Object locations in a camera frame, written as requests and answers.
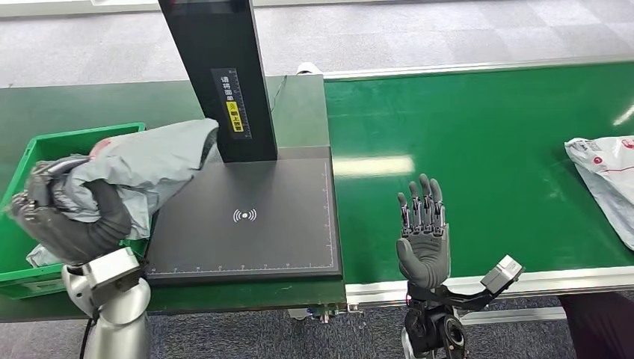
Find white package red logo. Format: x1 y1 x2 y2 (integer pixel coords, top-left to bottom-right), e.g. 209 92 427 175
564 136 634 252

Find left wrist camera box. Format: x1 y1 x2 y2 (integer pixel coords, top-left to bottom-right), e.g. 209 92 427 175
81 246 142 307

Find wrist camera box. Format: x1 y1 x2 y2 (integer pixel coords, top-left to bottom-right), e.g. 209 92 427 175
480 255 525 295
81 246 142 307

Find black object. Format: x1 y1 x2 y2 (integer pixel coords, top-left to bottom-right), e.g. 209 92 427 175
558 292 634 359

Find metal connectors under table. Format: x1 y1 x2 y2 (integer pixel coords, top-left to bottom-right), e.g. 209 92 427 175
287 304 365 325

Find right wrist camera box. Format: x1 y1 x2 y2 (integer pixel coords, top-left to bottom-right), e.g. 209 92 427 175
480 255 525 295

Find thin black cable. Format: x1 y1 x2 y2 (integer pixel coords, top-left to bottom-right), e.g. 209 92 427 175
269 75 289 114

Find aluminium conveyor frame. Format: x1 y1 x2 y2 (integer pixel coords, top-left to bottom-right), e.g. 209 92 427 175
321 54 634 326

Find black left camera cable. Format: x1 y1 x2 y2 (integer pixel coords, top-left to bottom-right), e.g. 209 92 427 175
78 309 99 359

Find crumpled white package red print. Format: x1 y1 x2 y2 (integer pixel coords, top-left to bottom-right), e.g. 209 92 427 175
25 242 65 269

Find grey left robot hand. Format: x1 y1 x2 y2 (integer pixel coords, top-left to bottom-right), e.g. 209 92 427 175
7 157 133 266

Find grey mailer package red print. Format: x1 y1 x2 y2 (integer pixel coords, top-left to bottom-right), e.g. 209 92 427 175
49 117 221 242

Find black weighing device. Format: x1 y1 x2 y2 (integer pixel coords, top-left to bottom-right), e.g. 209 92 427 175
144 0 344 287

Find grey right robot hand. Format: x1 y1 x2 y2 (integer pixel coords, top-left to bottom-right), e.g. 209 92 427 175
396 173 452 290

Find green conveyor belt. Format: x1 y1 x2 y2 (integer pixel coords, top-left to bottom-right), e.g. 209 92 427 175
324 61 634 286

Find yellow label sticker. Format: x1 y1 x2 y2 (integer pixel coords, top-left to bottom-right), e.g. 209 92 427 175
226 100 246 133

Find green plastic basket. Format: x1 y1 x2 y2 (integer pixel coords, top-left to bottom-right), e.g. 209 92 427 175
0 122 150 300

